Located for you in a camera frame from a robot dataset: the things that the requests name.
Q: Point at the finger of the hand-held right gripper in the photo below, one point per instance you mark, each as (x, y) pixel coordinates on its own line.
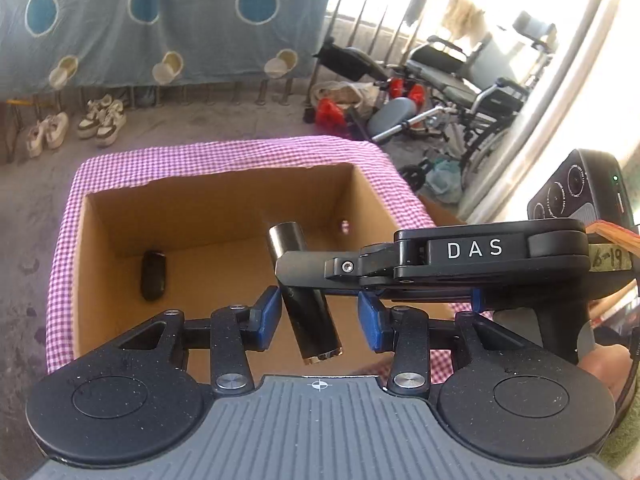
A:
(310, 270)

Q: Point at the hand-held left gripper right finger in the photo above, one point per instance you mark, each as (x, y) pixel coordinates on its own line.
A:
(370, 324)

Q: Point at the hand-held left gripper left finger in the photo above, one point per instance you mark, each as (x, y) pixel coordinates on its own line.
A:
(263, 321)

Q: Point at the black cylindrical tube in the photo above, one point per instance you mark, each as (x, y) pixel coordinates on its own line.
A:
(312, 327)

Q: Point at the large cardboard box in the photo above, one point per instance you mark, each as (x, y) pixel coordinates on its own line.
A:
(210, 220)

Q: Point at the person's right hand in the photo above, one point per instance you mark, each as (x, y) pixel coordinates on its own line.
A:
(607, 367)

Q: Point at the pale green plastic bag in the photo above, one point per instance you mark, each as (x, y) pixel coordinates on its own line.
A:
(445, 180)

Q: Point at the black oval case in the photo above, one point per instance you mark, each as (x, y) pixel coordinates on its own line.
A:
(153, 275)

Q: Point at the purple checked bed cloth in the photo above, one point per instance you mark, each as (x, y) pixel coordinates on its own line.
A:
(225, 152)

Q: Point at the red bag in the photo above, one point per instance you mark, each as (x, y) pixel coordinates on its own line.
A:
(330, 112)

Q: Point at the grey padded cushion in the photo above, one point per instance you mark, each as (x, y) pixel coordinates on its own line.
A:
(392, 115)

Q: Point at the beige cloth bag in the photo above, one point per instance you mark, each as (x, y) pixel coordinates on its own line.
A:
(345, 94)

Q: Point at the wheelchair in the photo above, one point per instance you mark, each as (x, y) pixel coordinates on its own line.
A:
(450, 80)

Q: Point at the black padded legrest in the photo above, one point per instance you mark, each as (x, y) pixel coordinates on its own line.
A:
(345, 60)

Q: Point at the white sneaker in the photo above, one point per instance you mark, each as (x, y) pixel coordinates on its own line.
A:
(112, 125)
(91, 117)
(36, 140)
(56, 129)

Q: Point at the cream fringed hanging garment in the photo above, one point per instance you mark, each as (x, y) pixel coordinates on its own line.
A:
(467, 15)

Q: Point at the blue printed hanging blanket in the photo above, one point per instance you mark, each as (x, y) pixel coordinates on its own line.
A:
(200, 35)

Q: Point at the metal window railing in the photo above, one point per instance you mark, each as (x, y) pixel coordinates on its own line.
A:
(380, 5)

